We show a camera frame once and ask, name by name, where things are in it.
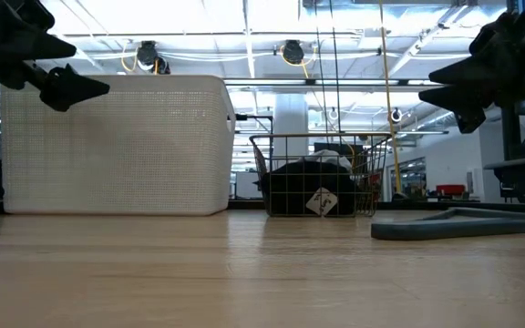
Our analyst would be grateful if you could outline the red cloth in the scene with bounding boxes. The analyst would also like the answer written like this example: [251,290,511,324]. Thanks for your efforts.
[364,172,380,211]

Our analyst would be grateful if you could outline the black metal stand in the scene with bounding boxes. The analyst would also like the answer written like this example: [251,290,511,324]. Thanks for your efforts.
[234,113,275,201]

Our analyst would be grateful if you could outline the black equipment box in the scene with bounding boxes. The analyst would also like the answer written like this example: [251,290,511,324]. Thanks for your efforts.
[313,142,365,159]

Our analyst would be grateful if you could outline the black cloth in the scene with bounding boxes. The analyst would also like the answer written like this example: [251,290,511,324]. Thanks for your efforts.
[260,159,360,217]

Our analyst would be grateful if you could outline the white building column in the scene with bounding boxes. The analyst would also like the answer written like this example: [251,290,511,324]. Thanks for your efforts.
[273,93,310,159]

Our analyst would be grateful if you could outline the white perforated plastic basket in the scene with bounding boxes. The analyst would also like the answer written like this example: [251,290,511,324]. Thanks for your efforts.
[0,75,237,217]

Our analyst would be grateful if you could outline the yellow hanging cable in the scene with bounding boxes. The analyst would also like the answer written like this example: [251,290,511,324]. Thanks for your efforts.
[378,0,412,202]

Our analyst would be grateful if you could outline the black aluminium frame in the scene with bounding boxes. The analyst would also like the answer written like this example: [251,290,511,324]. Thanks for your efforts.
[228,199,525,214]

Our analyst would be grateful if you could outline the grey computer cart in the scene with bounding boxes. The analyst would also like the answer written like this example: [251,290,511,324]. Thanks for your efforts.
[484,102,525,204]

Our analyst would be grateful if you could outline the gray triangular cloth piece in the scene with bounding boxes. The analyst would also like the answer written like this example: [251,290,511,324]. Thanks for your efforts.
[370,207,525,241]

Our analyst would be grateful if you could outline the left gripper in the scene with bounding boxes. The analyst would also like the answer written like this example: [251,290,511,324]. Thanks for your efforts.
[0,0,111,113]

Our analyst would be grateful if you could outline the long ceiling light fixture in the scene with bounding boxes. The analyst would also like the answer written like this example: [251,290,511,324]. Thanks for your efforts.
[223,77,446,88]

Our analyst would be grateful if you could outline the red background seat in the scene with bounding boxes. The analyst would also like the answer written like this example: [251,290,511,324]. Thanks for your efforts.
[435,183,467,198]

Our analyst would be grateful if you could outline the bronze wire basket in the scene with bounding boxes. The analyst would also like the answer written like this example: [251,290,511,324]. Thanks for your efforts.
[249,132,393,219]

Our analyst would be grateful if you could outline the black hanging cable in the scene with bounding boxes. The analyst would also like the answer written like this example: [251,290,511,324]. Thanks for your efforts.
[328,0,342,136]
[314,0,329,136]

